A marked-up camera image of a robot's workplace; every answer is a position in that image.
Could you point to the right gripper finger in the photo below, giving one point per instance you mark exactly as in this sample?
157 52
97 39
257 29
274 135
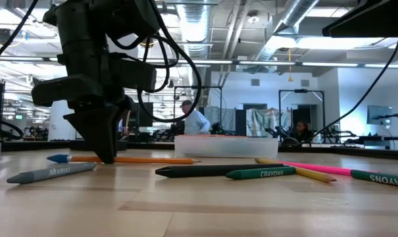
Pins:
376 23

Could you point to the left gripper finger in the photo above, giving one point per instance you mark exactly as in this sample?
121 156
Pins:
100 131

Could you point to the orange pencil blue cap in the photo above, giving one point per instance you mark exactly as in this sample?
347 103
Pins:
146 160

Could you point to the grey crayon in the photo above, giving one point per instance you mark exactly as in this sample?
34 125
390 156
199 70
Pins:
54 172

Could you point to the black crayon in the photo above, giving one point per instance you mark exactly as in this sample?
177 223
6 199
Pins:
202 170

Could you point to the clear plastic supply box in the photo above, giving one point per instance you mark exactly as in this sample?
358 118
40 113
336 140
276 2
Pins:
226 148

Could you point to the pink crayon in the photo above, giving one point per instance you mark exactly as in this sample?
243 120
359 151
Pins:
323 168

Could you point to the green crayon white print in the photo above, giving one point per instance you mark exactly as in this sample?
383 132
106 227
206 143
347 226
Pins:
379 178
261 172

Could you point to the yellow wooden pencil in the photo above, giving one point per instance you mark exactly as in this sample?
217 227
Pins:
313 174

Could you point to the black computer monitor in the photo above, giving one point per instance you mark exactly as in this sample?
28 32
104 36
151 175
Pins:
142 115

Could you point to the person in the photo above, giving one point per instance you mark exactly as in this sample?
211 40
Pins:
195 123
302 131

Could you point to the marbled fabric panel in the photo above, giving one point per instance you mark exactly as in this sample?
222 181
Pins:
223 118
264 121

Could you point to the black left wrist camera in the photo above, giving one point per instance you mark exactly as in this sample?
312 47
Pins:
133 74

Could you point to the black aluminium table frame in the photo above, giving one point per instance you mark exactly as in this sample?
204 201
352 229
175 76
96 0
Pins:
37 145

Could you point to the silver ceiling air duct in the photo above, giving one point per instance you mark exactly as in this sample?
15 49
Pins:
193 26
294 16

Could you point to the black ceiling dome camera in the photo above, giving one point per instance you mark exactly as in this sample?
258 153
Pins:
3 35

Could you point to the wall screen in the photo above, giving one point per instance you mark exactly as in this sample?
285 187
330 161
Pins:
379 114

